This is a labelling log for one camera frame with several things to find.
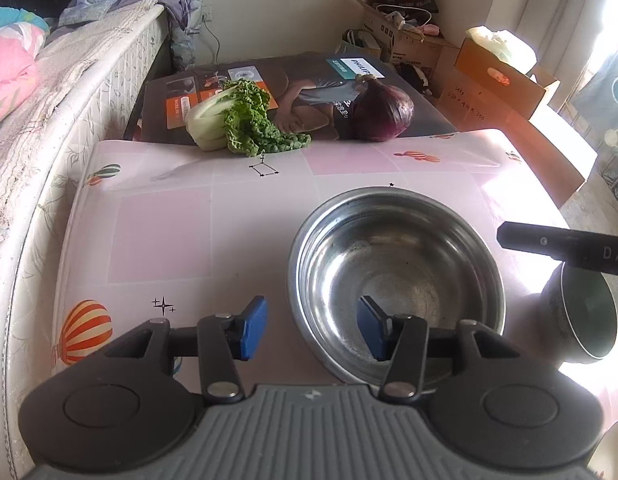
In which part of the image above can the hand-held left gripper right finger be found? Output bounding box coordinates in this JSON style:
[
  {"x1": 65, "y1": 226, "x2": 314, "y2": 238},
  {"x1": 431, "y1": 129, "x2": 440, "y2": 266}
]
[{"x1": 356, "y1": 296, "x2": 532, "y2": 405}]

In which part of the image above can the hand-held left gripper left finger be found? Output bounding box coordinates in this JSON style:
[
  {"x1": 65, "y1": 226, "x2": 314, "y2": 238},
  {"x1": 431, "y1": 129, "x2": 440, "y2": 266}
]
[{"x1": 96, "y1": 296, "x2": 268, "y2": 405}]

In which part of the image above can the white quilted mattress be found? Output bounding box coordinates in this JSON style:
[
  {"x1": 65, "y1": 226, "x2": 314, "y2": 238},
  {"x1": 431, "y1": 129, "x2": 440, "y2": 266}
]
[{"x1": 0, "y1": 0, "x2": 170, "y2": 480}]

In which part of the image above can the black cable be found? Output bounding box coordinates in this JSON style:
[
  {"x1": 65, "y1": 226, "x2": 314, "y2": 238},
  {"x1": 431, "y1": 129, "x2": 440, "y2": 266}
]
[{"x1": 203, "y1": 7, "x2": 226, "y2": 63}]

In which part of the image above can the stainless steel bowl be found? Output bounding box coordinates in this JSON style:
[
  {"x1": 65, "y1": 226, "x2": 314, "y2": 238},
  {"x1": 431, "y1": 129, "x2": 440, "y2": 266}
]
[{"x1": 287, "y1": 187, "x2": 506, "y2": 386}]

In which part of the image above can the open cardboard box with clutter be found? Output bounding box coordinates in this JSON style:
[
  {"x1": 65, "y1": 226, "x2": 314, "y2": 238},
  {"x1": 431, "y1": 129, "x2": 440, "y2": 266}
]
[{"x1": 346, "y1": 0, "x2": 460, "y2": 96}]

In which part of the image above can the flat printed cardboard box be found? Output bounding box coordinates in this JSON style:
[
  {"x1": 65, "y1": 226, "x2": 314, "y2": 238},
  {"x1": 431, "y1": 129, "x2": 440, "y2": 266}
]
[{"x1": 136, "y1": 52, "x2": 460, "y2": 143}]

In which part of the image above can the blue printed cloth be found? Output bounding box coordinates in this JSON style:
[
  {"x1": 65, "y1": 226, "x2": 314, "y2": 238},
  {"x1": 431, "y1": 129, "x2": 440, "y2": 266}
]
[{"x1": 574, "y1": 45, "x2": 618, "y2": 211}]

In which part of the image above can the pink floral quilt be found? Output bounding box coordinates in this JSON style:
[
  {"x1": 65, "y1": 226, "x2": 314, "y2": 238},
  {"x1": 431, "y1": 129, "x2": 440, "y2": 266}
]
[{"x1": 0, "y1": 5, "x2": 50, "y2": 131}]

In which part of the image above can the green ceramic bowl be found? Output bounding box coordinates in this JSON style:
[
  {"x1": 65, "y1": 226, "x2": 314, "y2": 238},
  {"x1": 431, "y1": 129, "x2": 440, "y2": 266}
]
[{"x1": 539, "y1": 260, "x2": 618, "y2": 365}]

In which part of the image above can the purple cabbage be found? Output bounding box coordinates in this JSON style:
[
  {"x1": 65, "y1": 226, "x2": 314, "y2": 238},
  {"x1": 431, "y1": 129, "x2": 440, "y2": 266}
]
[{"x1": 350, "y1": 74, "x2": 415, "y2": 142}]

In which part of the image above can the pale plastic bag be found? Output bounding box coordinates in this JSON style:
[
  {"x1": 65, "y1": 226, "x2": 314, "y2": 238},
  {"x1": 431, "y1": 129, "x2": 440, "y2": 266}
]
[{"x1": 465, "y1": 25, "x2": 537, "y2": 73}]

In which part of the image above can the pink printed tablecloth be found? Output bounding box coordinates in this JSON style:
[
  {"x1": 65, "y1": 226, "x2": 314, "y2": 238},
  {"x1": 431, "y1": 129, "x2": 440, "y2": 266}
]
[{"x1": 51, "y1": 127, "x2": 618, "y2": 480}]

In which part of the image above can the napa cabbage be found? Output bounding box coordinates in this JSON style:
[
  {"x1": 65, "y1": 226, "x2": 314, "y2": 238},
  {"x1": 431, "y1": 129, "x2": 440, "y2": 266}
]
[{"x1": 184, "y1": 79, "x2": 312, "y2": 156}]

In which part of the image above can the large brown cardboard box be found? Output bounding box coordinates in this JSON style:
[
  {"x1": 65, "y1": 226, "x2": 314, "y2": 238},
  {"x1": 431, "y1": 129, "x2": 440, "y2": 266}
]
[{"x1": 504, "y1": 110, "x2": 590, "y2": 206}]

